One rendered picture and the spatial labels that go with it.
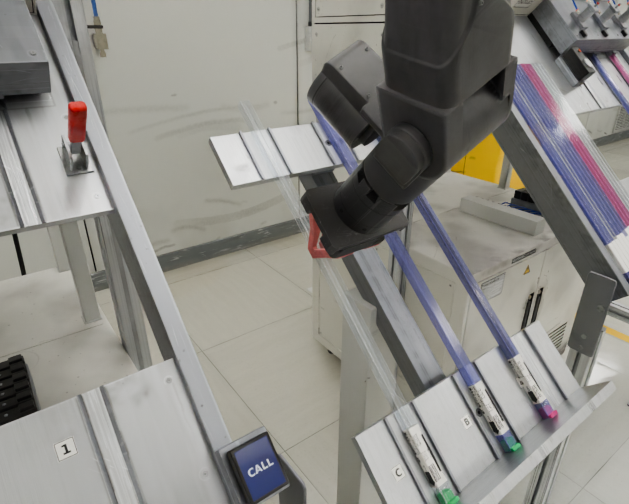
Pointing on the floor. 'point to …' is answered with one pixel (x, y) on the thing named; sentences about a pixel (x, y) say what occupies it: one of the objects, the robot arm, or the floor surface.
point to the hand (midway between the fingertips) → (319, 248)
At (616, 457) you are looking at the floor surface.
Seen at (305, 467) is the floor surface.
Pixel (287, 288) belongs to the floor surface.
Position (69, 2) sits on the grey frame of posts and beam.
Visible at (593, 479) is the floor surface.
